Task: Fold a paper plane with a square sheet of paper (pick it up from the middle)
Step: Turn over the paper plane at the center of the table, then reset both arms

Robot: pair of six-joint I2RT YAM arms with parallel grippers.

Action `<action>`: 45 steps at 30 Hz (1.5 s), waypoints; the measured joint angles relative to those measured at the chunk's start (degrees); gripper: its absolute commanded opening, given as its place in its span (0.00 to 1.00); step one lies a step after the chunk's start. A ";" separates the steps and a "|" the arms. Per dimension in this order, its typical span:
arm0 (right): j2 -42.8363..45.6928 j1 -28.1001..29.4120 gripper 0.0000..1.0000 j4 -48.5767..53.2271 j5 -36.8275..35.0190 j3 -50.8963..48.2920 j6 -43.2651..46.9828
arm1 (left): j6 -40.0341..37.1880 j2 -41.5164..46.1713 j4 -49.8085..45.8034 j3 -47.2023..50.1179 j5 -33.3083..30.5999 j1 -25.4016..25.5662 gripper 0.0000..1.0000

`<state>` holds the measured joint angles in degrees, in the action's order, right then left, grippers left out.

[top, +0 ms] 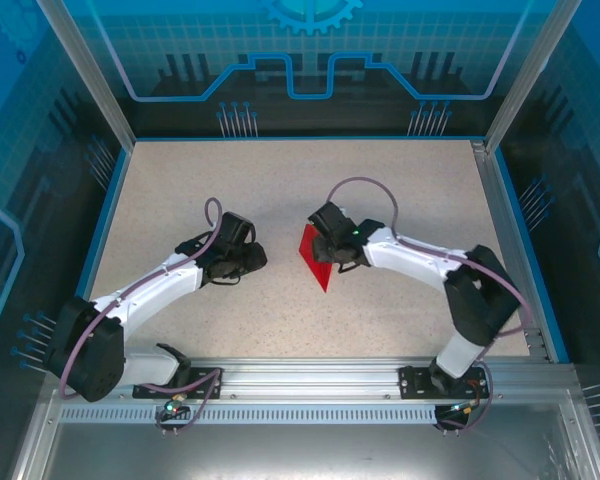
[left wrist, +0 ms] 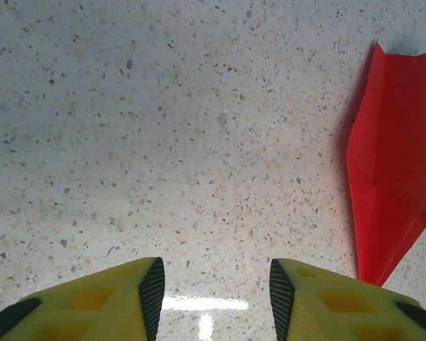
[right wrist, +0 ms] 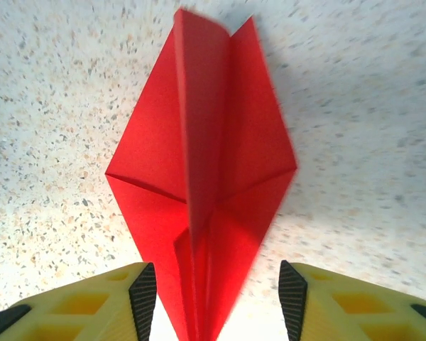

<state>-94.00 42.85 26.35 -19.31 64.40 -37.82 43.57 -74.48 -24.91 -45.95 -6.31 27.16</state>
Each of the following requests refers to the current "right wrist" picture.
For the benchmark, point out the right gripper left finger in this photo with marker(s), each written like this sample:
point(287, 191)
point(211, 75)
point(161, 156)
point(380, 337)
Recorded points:
point(92, 312)

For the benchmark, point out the red paper sheet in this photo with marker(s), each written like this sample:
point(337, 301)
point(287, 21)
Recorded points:
point(206, 142)

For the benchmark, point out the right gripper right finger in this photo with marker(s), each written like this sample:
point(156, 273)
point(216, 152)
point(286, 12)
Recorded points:
point(348, 312)

